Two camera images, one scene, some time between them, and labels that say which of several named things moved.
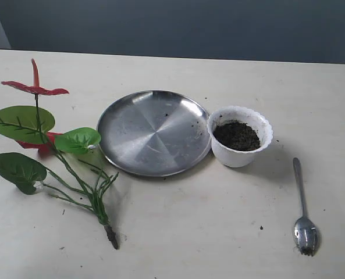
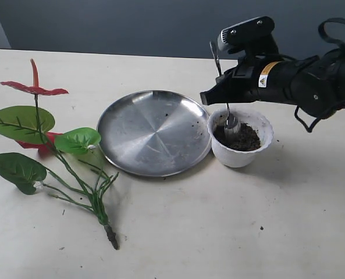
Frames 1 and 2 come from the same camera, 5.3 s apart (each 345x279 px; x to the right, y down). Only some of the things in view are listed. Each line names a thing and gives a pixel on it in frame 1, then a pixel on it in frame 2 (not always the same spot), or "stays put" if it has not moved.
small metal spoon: x=306 y=235 -> x=233 y=122
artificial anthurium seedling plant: x=31 y=127 stays put
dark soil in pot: x=237 y=135 stays put
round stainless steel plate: x=155 y=133 stays put
